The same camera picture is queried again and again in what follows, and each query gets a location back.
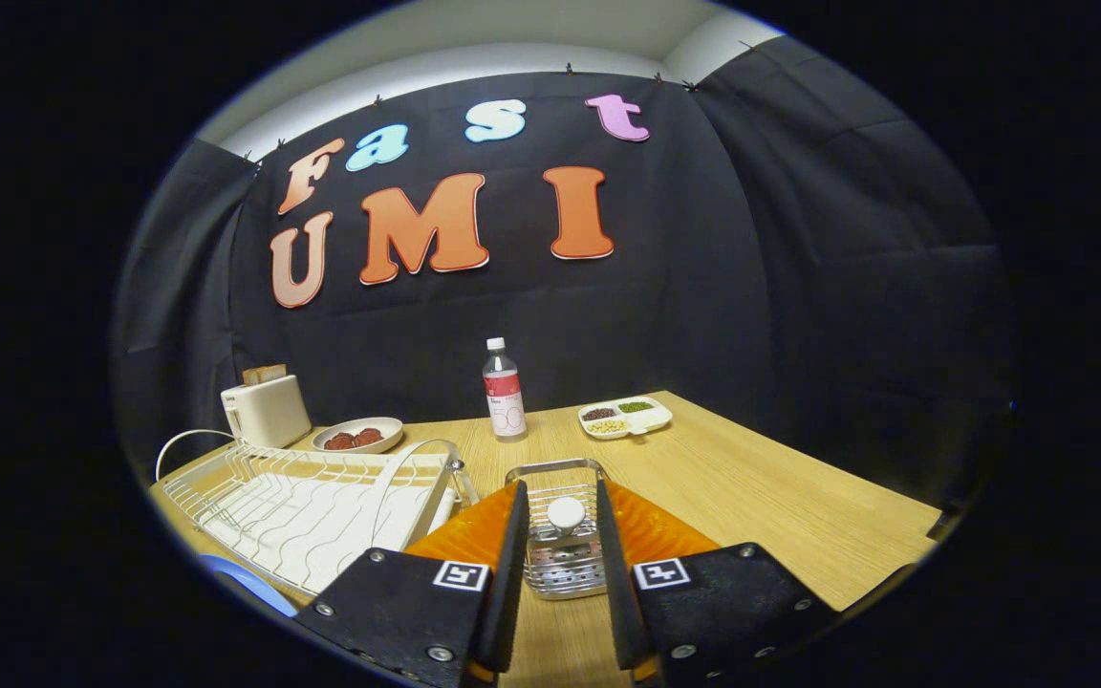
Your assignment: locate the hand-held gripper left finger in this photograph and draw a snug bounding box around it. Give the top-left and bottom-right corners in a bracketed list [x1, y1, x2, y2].
[294, 478, 530, 688]

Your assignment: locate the white toaster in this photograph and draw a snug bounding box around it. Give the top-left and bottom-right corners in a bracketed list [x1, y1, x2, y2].
[221, 375, 313, 450]

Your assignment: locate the white wire dish rack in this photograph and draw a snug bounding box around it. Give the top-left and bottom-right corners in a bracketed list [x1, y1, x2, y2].
[155, 429, 480, 598]

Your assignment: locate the clear bottle with red label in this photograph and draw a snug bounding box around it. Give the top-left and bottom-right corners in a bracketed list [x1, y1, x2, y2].
[483, 337, 528, 442]

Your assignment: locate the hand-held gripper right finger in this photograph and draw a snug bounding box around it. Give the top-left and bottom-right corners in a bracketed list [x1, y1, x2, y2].
[596, 478, 840, 688]

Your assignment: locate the spoon with blue checked handle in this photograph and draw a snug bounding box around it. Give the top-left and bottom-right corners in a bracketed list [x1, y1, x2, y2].
[547, 497, 587, 536]

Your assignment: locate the white divided dish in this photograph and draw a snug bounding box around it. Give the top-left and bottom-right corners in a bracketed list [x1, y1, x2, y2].
[577, 396, 674, 441]

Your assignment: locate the blue plate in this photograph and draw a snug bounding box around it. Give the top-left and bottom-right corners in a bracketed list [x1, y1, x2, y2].
[199, 554, 298, 619]

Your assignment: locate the metal wire basket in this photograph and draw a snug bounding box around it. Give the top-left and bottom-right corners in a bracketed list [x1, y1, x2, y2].
[505, 459, 611, 600]

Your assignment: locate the round white meat dish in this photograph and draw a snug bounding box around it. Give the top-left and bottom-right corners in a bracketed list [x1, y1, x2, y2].
[312, 417, 404, 455]

